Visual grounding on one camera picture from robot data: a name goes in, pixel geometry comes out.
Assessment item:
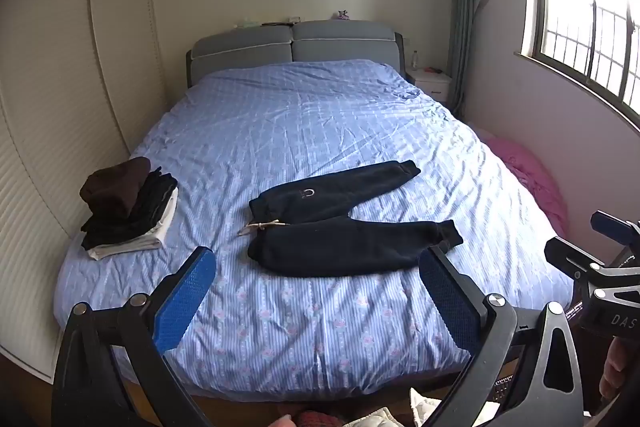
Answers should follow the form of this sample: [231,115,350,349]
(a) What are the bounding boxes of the black pants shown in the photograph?
[237,160,462,279]

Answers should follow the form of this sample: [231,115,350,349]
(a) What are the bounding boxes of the black folded garments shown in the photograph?
[80,167,179,251]

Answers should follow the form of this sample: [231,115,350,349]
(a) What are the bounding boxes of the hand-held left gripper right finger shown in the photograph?
[419,244,585,427]

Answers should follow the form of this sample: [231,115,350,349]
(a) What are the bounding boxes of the white quilted jacket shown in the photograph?
[350,389,451,427]

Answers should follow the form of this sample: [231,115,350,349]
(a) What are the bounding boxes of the white folded garment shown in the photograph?
[87,187,179,262]

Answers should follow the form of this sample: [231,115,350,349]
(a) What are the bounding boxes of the barred window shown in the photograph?
[512,0,640,130]

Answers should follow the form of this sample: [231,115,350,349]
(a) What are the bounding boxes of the red fabric item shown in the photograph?
[297,411,346,427]

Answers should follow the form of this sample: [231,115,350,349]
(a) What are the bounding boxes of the blue patterned bed sheet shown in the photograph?
[54,59,575,403]

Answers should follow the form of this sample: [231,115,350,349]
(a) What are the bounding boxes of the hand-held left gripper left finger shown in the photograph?
[51,246,217,427]

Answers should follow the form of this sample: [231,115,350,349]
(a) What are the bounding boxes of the person's right hand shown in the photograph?
[599,339,635,404]

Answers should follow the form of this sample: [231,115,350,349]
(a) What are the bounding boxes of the white nightstand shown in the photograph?
[406,67,453,98]

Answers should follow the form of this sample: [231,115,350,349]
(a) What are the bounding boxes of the green curtain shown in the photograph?
[446,0,501,118]

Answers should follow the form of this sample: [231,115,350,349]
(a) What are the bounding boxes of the grey upholstered headboard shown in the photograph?
[186,20,405,88]

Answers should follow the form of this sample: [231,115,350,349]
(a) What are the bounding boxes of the white slatted wardrobe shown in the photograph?
[0,0,168,383]

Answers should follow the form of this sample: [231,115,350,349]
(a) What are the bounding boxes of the dark bed frame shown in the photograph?
[125,372,516,413]

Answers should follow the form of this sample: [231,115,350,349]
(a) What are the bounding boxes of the brown folded garment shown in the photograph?
[80,157,152,219]

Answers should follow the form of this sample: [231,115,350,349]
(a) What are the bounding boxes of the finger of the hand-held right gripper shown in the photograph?
[544,236,640,295]
[591,210,640,267]

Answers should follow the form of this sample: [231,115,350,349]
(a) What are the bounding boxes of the pink cloth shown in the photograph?
[470,127,568,238]

